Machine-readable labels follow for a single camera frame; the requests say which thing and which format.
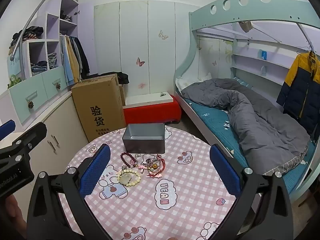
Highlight dark clothes pile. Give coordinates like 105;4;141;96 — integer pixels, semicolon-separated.
12;26;44;48

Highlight red stool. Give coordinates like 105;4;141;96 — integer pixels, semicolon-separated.
123;102;182;125

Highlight white board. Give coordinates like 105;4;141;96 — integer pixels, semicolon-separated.
124;92;175;108

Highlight white pillow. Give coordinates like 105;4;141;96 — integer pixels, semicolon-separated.
175;73;212;90

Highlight yellow and navy jacket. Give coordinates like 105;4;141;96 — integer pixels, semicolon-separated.
276;51;320;140

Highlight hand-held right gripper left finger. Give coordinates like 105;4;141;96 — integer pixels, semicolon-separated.
26;144;112;240

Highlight grey duvet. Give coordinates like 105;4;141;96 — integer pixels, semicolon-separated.
180;78;310;176

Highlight large cardboard box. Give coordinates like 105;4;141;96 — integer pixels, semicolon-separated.
71;74;127;142

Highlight silver chain pearl necklace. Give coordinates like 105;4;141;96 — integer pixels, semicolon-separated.
136;153;164;168

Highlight lilac bed shelf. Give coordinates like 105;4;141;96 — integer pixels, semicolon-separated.
231;39;300;78

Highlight cream cabinet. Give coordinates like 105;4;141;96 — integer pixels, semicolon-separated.
0;90;88;188

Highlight curved metal rail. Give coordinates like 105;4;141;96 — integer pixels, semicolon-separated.
9;0;83;80

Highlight person's left hand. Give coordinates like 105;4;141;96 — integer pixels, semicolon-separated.
0;196;27;233

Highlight lilac shelf unit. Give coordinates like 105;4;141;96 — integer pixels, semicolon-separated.
21;0;94;80

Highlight pink checkered tablecloth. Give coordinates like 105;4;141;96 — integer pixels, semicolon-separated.
58;126;250;240

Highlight folded blue jeans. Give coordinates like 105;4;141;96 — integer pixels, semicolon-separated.
31;60;48;74

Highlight grey metal box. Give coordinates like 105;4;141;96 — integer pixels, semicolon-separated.
122;123;166;154

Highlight dark red bead bracelet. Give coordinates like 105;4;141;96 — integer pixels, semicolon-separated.
121;152;137;168

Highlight mint bunk bed frame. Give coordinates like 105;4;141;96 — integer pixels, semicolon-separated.
174;0;320;203

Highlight tan hanging jacket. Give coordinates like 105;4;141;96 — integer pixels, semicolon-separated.
67;36;80;83

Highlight mint drawer cabinet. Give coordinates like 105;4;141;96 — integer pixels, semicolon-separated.
7;65;68;127

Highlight folded grey clothes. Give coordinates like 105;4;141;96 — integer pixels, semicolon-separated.
47;52;58;69

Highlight green plant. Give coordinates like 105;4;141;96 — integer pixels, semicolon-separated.
7;74;22;89

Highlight teal bed sheet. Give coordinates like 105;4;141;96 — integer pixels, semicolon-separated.
186;77;317;195

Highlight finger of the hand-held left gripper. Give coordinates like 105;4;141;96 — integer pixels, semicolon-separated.
0;119;16;141
0;122;48;161

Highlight black bag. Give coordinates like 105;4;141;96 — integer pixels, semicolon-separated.
109;72;130;85

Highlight cream bead bracelet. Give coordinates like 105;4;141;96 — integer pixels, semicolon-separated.
117;169;142;187

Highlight brown cloth item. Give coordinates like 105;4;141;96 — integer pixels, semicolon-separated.
238;20;253;33

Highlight black hanging jacket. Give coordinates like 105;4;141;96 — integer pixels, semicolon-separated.
76;37;90;79

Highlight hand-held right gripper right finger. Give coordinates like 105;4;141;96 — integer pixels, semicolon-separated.
209;144;294;240

